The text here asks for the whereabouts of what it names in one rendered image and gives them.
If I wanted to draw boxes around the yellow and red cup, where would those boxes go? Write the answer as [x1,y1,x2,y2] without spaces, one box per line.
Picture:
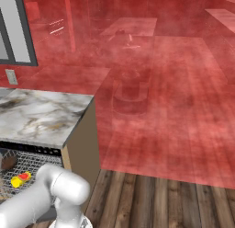
[10,171,32,188]

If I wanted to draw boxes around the brown bowl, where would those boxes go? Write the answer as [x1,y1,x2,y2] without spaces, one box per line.
[0,154,18,172]

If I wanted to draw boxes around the white wall socket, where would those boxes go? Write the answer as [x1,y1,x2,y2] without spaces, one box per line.
[5,68,19,86]

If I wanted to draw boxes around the dishwasher with wire rack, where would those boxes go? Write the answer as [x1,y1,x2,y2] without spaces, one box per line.
[0,141,64,206]

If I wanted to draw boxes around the grey framed window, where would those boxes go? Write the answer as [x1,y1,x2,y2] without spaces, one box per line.
[0,0,39,67]

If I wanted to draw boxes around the tan counter cabinet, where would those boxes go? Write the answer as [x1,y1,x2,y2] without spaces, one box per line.
[61,97,102,213]

